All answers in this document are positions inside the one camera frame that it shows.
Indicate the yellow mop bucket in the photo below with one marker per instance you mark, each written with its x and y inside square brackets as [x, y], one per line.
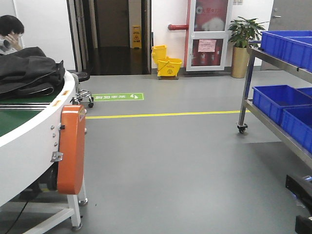
[167, 67]

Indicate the yellow wet floor sign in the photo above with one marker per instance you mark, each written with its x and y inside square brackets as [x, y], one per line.
[136, 37]

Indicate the orange motor cover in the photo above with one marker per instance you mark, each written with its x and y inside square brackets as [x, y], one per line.
[71, 144]

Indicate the stainless steel cart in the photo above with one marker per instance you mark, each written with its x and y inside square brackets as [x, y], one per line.
[247, 104]

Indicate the blue bin on cart bottom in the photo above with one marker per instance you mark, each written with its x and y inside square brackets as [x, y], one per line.
[272, 99]

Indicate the blue bin on cart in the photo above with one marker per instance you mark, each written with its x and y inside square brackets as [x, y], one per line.
[272, 99]
[294, 47]

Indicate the potted plant gold pot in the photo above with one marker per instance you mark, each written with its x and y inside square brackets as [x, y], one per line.
[242, 31]

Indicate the white curved conveyor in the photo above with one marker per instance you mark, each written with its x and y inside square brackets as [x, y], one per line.
[31, 149]

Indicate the black jacket on conveyor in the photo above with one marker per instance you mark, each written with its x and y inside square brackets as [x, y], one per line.
[29, 73]

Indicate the blue bin on cart top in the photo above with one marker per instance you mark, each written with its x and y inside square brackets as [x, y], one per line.
[294, 47]

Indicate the seated person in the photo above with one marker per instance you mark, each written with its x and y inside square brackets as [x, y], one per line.
[11, 29]

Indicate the red fire hose cabinet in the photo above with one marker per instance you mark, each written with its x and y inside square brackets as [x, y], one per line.
[207, 35]

